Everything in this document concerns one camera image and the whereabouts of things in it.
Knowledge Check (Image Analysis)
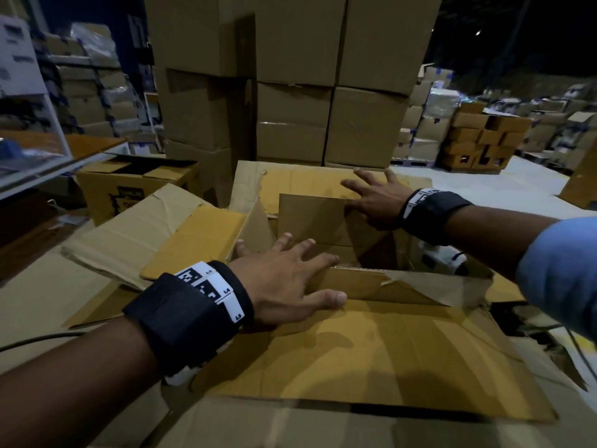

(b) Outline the person's left hand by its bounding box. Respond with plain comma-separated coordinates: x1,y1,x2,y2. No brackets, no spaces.
228,233,348,327

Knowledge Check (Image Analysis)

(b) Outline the person's right hand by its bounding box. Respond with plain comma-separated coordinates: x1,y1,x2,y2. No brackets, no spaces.
340,168,416,231

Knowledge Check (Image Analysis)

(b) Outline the carton with orange label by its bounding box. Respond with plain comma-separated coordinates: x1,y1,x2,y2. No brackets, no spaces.
278,193,493,309

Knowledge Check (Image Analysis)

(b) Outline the pale cardboard box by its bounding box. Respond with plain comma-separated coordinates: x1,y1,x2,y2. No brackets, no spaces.
228,161,432,215

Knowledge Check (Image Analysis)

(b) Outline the yellowish brown cardboard carton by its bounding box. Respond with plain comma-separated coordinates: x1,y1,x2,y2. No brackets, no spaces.
139,167,558,423

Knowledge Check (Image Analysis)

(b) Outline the large cardboard box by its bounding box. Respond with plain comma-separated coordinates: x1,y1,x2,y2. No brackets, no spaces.
60,161,597,448

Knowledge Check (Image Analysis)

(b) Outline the dark brown cardboard carton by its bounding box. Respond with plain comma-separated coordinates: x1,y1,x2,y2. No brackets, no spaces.
76,156,201,227

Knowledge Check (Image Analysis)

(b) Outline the person's right forearm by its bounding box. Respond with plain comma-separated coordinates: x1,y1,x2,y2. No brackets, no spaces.
443,205,560,281

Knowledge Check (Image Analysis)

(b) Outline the person's left forearm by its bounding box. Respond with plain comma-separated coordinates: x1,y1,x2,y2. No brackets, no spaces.
0,317,162,448

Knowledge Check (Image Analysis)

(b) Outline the stack of pale taped boxes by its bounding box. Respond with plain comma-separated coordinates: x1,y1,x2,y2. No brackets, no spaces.
391,65,463,166

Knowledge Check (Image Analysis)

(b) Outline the stack of orange-brown boxes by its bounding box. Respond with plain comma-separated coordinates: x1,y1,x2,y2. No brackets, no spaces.
438,102,532,173

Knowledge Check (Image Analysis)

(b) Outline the pile of assorted warehouse boxes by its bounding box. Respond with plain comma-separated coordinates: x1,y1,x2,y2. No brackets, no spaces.
480,78,597,173

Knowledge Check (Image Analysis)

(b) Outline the stack of tall brown cartons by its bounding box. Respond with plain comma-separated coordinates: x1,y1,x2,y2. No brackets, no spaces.
143,0,444,208

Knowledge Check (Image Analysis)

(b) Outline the light blue right sleeve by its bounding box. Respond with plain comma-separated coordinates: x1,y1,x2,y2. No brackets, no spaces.
515,217,597,343

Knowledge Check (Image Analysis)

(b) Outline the tilted tan carton dark label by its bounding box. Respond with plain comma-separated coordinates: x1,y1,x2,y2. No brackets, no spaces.
557,144,597,210

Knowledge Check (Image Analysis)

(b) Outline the metal storage rack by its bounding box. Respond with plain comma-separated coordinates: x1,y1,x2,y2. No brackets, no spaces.
0,93,129,201

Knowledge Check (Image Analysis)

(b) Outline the pile of wrapped shelf cartons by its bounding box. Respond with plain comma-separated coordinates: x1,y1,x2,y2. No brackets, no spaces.
35,22,162,141

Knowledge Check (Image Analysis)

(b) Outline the clear plastic bag bundle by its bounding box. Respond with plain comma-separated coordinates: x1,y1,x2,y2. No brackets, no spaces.
0,137,66,175

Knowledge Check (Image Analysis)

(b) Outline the white printed carton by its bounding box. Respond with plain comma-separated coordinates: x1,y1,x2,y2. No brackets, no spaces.
0,16,47,96

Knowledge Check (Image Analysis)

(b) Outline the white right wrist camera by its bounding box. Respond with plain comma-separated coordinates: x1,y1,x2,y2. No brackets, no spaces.
417,245,467,276

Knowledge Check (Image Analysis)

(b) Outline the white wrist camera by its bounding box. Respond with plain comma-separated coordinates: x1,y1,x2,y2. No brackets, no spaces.
163,340,234,388
417,245,467,276

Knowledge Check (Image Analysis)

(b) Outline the black left wrist strap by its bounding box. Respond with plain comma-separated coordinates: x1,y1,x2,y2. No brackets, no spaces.
123,261,255,378

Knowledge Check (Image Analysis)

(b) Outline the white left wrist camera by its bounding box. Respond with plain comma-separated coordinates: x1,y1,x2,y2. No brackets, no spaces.
163,340,234,388

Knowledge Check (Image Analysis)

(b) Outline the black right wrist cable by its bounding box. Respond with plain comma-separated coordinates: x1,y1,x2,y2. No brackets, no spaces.
512,321,597,383

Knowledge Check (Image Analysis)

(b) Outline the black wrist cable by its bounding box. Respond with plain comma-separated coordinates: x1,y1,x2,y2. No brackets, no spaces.
512,321,597,383
0,332,87,353

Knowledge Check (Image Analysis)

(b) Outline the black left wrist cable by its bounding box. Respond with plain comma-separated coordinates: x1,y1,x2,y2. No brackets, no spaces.
0,332,87,353

